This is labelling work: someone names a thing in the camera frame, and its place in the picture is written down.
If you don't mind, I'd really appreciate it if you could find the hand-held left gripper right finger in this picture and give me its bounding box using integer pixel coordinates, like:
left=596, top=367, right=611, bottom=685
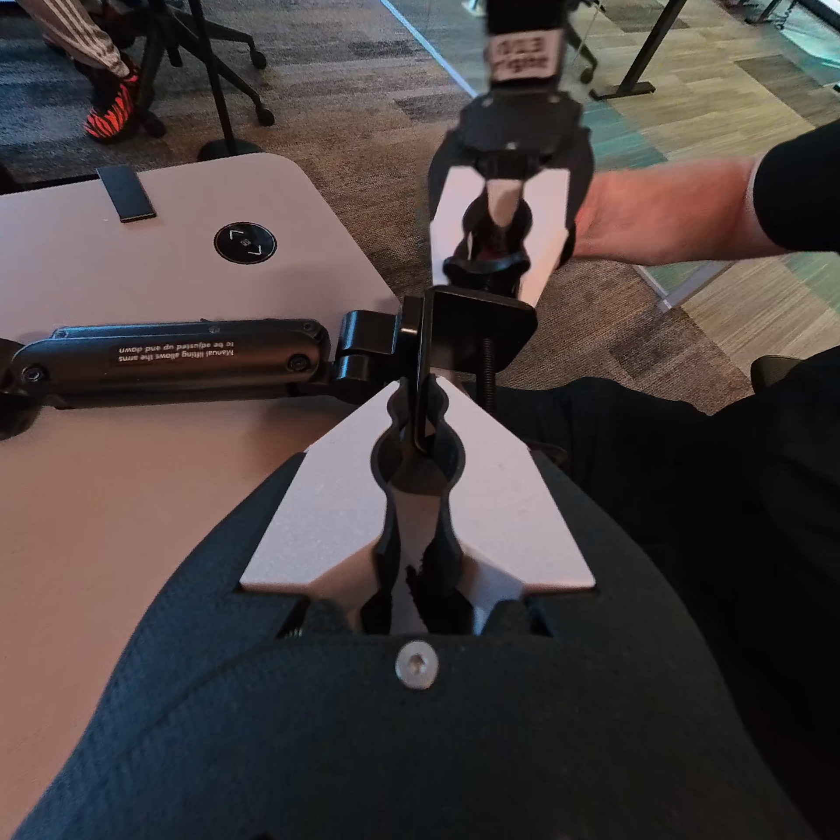
left=427, top=381, right=597, bottom=634

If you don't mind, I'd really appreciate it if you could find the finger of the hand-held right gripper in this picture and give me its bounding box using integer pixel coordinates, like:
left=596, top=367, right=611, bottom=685
left=517, top=169, right=571, bottom=309
left=430, top=165, right=492, bottom=287

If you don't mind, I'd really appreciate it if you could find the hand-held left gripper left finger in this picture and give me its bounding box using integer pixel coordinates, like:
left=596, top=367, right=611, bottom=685
left=239, top=381, right=413, bottom=634

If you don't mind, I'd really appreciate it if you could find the black desk clamp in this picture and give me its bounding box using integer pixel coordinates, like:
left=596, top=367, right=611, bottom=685
left=399, top=252, right=540, bottom=463

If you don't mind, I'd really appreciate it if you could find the person's right forearm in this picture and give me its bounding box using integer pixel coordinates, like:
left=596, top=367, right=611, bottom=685
left=574, top=154, right=788, bottom=266

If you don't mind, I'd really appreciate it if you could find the black wheeled office chair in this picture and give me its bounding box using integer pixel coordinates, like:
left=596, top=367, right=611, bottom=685
left=564, top=0, right=599, bottom=85
left=118, top=0, right=277, bottom=142

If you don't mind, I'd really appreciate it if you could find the black table leg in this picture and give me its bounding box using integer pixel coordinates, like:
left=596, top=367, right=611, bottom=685
left=588, top=0, right=688, bottom=101

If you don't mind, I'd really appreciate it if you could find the black round table disc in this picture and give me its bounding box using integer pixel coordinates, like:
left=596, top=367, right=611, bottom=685
left=213, top=221, right=278, bottom=265

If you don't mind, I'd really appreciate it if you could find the black pole stand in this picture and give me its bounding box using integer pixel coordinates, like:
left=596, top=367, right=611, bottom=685
left=187, top=0, right=265, bottom=162

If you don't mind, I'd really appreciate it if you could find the black rectangular table plate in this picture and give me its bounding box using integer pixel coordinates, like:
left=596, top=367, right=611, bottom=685
left=96, top=164, right=158, bottom=224

